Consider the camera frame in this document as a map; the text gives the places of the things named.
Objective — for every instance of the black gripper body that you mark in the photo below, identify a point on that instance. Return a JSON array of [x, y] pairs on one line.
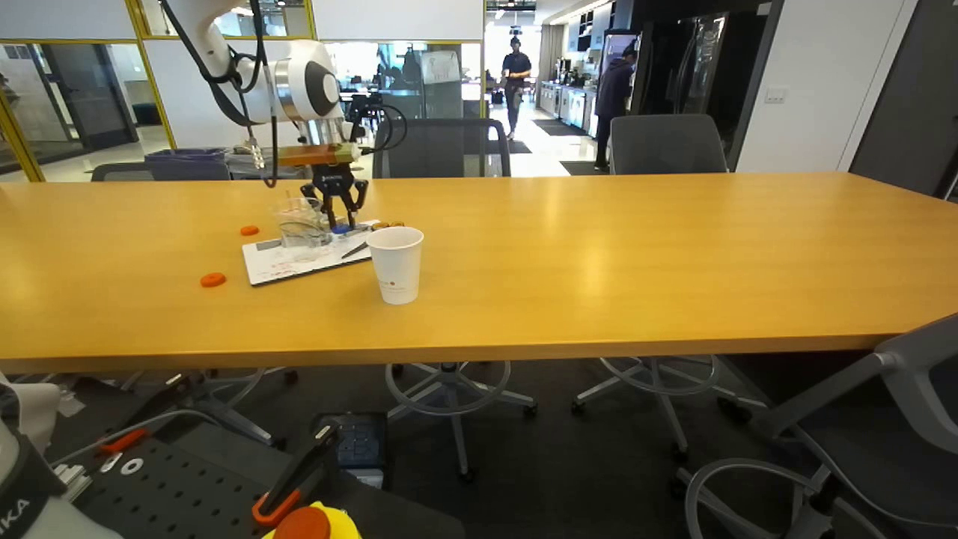
[[332, 181]]

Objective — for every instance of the blue round token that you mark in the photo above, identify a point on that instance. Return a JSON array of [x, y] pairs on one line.
[[341, 230]]

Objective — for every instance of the orange round token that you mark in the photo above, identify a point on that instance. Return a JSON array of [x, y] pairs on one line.
[[212, 280], [248, 230]]

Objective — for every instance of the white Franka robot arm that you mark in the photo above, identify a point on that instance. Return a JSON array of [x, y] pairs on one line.
[[301, 91]]

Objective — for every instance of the white robot base segment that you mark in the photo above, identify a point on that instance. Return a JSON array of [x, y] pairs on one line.
[[31, 509]]

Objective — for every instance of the clear plastic cup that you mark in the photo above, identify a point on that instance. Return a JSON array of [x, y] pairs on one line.
[[296, 227]]

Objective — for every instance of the translucent white plastic cup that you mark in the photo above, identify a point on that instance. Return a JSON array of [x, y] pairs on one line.
[[397, 272]]

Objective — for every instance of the dark blue upholstered seat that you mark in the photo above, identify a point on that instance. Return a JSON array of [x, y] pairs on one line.
[[190, 166]]

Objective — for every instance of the dark blue box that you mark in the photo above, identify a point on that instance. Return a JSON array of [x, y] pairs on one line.
[[359, 450]]

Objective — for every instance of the yellow red emergency stop button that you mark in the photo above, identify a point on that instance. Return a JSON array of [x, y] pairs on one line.
[[308, 525]]

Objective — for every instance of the black perforated robot platform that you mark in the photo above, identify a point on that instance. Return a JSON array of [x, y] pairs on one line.
[[181, 494]]

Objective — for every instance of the grey mesh office chair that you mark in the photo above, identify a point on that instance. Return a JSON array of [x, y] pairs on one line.
[[898, 437]]

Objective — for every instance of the yellow metal post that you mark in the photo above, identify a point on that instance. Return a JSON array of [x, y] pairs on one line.
[[18, 138]]

